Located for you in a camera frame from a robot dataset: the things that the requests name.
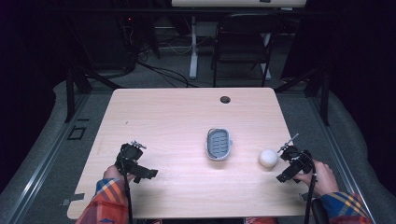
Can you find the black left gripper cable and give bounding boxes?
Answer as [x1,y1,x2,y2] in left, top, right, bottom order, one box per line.
[119,157,134,224]

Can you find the grey tape strip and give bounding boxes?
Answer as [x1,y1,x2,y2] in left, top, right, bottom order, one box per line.
[61,192,86,207]

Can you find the white round soap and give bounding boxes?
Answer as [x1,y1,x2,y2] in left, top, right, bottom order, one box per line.
[258,148,279,169]

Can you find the white desk with legs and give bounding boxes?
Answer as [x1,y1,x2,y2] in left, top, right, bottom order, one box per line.
[171,0,308,80]

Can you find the black folding chair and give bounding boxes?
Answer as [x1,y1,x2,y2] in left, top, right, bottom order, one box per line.
[210,12,284,89]

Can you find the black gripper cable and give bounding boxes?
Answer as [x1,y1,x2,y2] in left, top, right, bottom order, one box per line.
[300,150,318,224]
[119,157,134,224]

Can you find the grey soap dish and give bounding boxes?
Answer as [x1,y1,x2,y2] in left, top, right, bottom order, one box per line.
[205,127,233,162]

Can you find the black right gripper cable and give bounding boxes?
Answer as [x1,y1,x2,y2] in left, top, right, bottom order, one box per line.
[300,150,318,224]

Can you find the person's right hand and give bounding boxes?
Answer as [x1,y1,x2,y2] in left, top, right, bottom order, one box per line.
[294,160,341,198]

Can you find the person's red clothing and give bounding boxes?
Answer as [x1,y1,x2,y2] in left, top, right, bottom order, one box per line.
[244,217,278,224]

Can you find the black metal stand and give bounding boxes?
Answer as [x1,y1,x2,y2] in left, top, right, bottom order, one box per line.
[64,66,123,123]
[274,64,332,127]

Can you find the black floor cables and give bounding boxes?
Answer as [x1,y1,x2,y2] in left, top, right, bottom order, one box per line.
[134,36,200,89]

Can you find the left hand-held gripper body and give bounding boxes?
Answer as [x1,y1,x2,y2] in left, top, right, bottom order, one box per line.
[114,142,159,185]

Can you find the person's left hand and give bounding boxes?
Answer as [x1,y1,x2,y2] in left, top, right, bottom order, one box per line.
[103,164,136,185]

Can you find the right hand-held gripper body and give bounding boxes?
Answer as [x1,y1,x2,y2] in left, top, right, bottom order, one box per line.
[276,145,314,184]

